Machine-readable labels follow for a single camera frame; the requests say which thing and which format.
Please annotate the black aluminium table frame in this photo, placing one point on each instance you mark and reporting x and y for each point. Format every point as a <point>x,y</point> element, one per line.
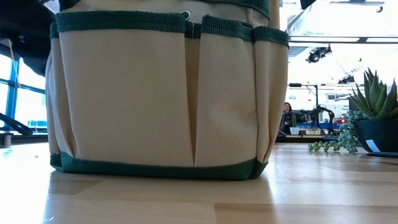
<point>15,124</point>

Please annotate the dark plant pot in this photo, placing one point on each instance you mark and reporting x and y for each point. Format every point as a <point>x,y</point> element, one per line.
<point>382,133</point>

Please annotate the background work table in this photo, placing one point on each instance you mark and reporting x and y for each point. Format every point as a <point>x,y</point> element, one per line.
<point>311,137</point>

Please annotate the trailing bead succulent plant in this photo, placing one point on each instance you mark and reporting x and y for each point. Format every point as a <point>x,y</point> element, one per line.
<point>345,133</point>

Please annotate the background black robot arm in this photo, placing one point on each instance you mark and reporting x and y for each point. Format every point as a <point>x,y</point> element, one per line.
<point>330,116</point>

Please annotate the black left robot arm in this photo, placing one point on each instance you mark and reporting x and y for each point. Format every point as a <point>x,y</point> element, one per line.
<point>28,37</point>

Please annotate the black stand pole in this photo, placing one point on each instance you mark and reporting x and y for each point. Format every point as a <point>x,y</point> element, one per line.
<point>316,93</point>

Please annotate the white cup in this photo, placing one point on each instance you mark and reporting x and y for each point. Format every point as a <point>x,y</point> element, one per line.
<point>294,130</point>

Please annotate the person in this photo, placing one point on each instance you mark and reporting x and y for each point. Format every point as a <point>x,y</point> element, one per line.
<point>286,119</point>

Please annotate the beige gardening bag green trim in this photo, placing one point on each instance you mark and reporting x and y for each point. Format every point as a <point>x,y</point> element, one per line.
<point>124,93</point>

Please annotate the blue window frame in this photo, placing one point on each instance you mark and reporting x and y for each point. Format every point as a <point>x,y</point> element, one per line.
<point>12,93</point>

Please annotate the spiky green succulent plant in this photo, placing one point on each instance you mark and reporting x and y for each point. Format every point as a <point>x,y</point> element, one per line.
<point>377,99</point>

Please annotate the black ceiling lamp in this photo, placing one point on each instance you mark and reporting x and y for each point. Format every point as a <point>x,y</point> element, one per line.
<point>317,54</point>
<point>346,80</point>

